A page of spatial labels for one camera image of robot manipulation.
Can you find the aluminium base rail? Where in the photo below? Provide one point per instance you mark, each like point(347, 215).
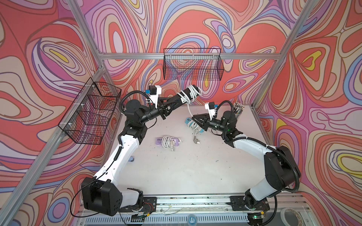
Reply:
point(210, 209)

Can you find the black wire basket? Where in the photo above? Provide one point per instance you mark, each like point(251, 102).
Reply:
point(193, 64)
point(90, 113)

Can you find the metal cup of pens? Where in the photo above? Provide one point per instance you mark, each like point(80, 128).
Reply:
point(238, 109)

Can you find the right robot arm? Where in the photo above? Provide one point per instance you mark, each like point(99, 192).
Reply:
point(281, 170)

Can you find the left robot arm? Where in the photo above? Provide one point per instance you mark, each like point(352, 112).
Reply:
point(101, 193)

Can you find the black wire basket back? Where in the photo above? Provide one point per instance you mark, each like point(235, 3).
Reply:
point(193, 64)

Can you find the black wire basket left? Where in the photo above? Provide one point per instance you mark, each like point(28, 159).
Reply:
point(90, 113)

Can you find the purple power strip with cord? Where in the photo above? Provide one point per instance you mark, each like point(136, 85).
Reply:
point(168, 142)

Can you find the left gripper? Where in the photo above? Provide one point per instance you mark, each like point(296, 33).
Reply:
point(161, 108)

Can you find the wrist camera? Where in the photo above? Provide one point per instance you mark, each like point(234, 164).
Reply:
point(211, 107)
point(153, 92)

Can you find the black power strip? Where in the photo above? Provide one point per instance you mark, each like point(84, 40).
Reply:
point(189, 95)

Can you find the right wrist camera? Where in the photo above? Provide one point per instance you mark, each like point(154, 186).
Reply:
point(211, 107)

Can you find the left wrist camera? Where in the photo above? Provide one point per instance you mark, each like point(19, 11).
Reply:
point(153, 92)

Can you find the blue power strip with cord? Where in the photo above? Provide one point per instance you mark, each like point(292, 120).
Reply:
point(194, 126)

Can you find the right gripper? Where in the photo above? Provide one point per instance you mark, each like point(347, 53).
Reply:
point(204, 120)

